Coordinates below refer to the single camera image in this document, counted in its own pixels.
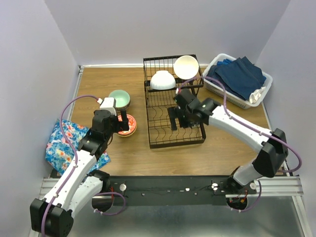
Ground red white patterned bowl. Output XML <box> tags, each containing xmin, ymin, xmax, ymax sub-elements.
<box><xmin>127</xmin><ymin>114</ymin><xmax>137</xmax><ymax>131</ymax></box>

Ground mint green bowl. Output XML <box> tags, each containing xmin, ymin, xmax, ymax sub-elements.
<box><xmin>109</xmin><ymin>90</ymin><xmax>130</xmax><ymax>102</ymax></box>

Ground black wire dish rack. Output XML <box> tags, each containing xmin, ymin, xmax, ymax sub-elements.
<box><xmin>143</xmin><ymin>55</ymin><xmax>206</xmax><ymax>149</ymax></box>

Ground white ribbed bowl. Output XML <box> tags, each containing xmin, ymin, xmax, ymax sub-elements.
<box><xmin>150</xmin><ymin>70</ymin><xmax>176</xmax><ymax>90</ymax></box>

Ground beige floral bowl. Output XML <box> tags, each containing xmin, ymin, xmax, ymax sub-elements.
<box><xmin>173</xmin><ymin>55</ymin><xmax>199</xmax><ymax>80</ymax></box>

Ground yellow dotted teal bowl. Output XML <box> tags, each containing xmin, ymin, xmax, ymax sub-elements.
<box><xmin>117</xmin><ymin>130</ymin><xmax>136</xmax><ymax>137</ymax></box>

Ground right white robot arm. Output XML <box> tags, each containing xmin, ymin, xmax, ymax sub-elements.
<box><xmin>170</xmin><ymin>88</ymin><xmax>288</xmax><ymax>194</ymax></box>

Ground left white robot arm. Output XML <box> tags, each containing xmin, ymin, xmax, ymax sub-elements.
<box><xmin>30</xmin><ymin>110</ymin><xmax>129</xmax><ymax>237</ymax></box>

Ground dark blue folded cloth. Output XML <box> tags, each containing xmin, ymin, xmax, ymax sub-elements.
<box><xmin>205</xmin><ymin>57</ymin><xmax>267</xmax><ymax>101</ymax></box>

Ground white plastic basket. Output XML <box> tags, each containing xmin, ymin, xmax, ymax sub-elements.
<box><xmin>203</xmin><ymin>53</ymin><xmax>273</xmax><ymax>110</ymax></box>

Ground white crumpled cloth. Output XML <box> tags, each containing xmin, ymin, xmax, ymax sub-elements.
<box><xmin>249</xmin><ymin>86</ymin><xmax>266</xmax><ymax>104</ymax></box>

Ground blue floral cloth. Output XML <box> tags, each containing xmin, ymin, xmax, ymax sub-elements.
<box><xmin>45</xmin><ymin>118</ymin><xmax>112</xmax><ymax>179</ymax></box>

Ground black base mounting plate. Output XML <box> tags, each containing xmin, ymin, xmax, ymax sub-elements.
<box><xmin>92</xmin><ymin>175</ymin><xmax>260</xmax><ymax>210</ymax></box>

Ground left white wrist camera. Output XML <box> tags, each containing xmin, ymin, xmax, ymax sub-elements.
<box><xmin>99</xmin><ymin>97</ymin><xmax>117</xmax><ymax>116</ymax></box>

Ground aluminium frame rail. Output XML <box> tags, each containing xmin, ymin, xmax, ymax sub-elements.
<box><xmin>27</xmin><ymin>65</ymin><xmax>307</xmax><ymax>237</ymax></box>

